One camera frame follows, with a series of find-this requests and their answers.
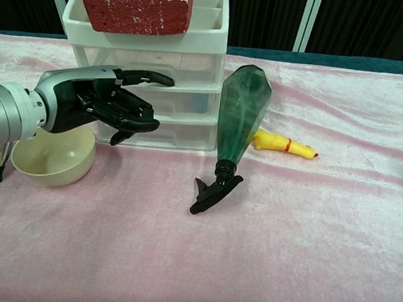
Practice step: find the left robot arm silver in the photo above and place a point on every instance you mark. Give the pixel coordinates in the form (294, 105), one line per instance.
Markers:
(3, 112)

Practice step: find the cream plastic bowl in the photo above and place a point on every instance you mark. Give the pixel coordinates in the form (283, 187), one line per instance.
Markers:
(52, 162)

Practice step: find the pink velvet table cloth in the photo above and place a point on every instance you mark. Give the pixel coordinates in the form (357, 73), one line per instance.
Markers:
(286, 236)

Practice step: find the left robot hand black silver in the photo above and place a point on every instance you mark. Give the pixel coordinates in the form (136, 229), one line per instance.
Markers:
(66, 97)

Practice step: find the yellow nozzle piece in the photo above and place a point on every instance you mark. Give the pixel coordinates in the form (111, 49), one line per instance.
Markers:
(276, 142)

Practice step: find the red foam brick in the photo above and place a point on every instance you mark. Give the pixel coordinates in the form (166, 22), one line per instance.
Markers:
(136, 7)

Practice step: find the green spray bottle black trigger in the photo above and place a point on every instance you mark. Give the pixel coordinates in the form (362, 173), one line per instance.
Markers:
(242, 108)

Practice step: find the white plastic storage box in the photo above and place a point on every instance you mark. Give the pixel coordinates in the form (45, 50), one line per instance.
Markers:
(210, 46)

